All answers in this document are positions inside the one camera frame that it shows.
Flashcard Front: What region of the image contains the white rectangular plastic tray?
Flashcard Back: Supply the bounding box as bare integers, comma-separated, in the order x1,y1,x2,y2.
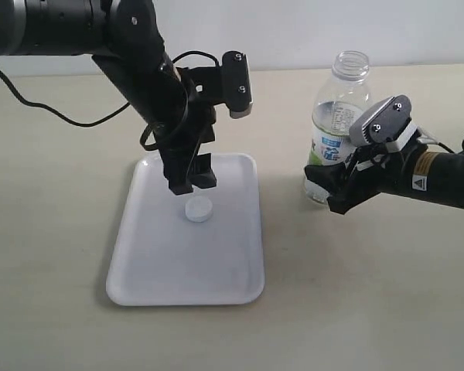
105,153,265,307

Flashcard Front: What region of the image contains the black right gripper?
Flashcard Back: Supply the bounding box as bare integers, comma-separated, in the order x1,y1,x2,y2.
304,141,428,214

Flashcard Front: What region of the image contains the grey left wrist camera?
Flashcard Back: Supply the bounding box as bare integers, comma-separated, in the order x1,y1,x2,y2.
221,50,253,119

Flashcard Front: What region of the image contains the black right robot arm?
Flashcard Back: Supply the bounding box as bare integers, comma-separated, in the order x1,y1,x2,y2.
305,141,464,215

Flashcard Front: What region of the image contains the white bottle cap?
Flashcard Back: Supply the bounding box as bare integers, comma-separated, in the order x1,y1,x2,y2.
185,196,213,223

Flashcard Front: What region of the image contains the clear plastic drink bottle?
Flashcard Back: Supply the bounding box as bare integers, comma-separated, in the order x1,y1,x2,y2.
302,50,372,208

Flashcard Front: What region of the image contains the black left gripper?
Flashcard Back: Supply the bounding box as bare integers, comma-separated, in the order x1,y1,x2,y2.
154,65,225,194

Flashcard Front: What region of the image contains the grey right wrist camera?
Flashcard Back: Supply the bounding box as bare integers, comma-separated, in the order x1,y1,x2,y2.
349,94,412,147

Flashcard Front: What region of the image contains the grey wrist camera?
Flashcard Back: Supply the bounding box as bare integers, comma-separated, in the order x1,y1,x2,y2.
221,50,253,119
349,94,412,147

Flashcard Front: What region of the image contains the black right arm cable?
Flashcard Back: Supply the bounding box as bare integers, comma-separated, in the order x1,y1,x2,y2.
417,125,464,155

